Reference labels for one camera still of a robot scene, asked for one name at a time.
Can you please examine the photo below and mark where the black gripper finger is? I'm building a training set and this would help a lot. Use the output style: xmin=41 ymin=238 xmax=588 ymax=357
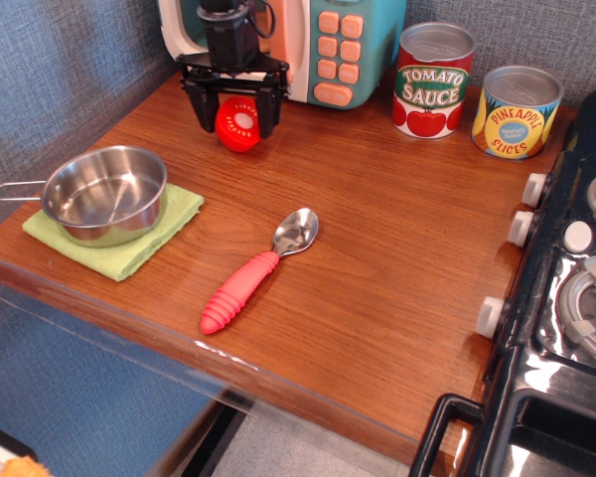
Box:
xmin=256 ymin=87 xmax=283 ymax=139
xmin=184 ymin=79 xmax=220 ymax=133

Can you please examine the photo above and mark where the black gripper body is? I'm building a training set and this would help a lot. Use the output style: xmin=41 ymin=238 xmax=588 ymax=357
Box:
xmin=175 ymin=5 xmax=289 ymax=96

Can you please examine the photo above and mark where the red toy tomato half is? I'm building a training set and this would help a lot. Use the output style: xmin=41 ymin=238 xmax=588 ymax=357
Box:
xmin=215 ymin=95 xmax=261 ymax=153

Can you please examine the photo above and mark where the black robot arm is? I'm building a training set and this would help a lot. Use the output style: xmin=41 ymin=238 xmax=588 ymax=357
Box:
xmin=176 ymin=1 xmax=289 ymax=139

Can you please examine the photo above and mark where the stainless steel pan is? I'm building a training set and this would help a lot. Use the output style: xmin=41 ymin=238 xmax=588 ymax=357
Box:
xmin=0 ymin=145 xmax=168 ymax=248

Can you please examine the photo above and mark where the tomato sauce can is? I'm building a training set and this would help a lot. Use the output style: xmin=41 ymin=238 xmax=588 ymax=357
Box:
xmin=392 ymin=22 xmax=476 ymax=139

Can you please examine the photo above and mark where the teal toy microwave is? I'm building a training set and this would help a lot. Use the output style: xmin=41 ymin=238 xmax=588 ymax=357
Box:
xmin=157 ymin=0 xmax=408 ymax=111

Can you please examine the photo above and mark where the green folded cloth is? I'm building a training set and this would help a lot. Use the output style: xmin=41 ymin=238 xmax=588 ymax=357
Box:
xmin=22 ymin=184 xmax=205 ymax=282

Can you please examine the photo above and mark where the pineapple slices can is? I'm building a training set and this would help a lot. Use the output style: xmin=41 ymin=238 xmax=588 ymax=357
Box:
xmin=472 ymin=65 xmax=563 ymax=160

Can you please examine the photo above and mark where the orange fuzzy object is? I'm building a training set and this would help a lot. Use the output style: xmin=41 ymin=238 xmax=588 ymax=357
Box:
xmin=0 ymin=456 xmax=51 ymax=477

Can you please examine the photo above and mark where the black toy stove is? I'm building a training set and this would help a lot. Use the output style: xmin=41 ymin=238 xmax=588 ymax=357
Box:
xmin=410 ymin=90 xmax=596 ymax=476

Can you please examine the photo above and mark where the spoon with red handle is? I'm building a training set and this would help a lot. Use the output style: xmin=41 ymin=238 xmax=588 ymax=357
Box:
xmin=200 ymin=208 xmax=320 ymax=335

